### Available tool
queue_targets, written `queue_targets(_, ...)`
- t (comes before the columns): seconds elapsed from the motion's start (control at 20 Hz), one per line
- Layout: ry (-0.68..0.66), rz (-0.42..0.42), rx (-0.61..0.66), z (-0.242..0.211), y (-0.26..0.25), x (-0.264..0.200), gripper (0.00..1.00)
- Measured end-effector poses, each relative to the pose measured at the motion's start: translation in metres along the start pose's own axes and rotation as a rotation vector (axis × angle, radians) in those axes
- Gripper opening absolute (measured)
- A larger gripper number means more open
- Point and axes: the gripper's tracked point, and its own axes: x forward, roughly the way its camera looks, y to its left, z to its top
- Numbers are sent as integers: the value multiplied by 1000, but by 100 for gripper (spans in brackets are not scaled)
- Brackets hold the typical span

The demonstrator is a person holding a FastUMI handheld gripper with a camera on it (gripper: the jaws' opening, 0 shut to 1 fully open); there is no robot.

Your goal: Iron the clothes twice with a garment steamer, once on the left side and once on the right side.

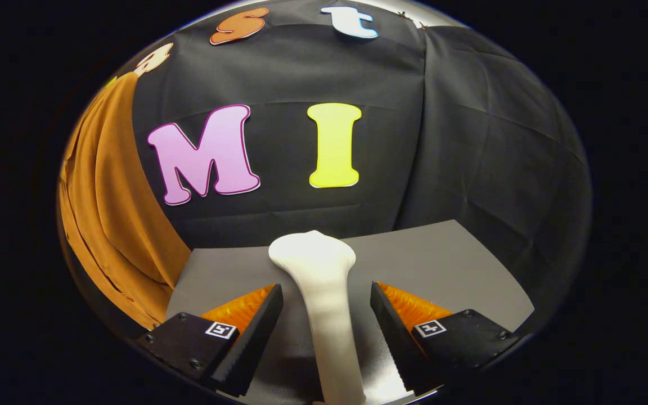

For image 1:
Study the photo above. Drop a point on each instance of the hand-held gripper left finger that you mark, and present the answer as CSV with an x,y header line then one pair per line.
x,y
253,332

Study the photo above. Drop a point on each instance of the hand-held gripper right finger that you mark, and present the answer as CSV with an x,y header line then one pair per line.
x,y
397,332

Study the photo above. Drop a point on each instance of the white garment steamer head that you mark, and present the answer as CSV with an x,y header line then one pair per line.
x,y
324,292

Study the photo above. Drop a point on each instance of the orange button-up shirt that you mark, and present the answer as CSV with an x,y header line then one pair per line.
x,y
110,197

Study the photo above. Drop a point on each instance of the grey cabinet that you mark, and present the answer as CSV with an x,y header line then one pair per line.
x,y
442,264

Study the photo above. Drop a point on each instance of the black backdrop cloth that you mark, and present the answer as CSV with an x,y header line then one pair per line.
x,y
470,140

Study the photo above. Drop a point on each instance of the row of black cloth clips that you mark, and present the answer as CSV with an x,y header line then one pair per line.
x,y
414,21

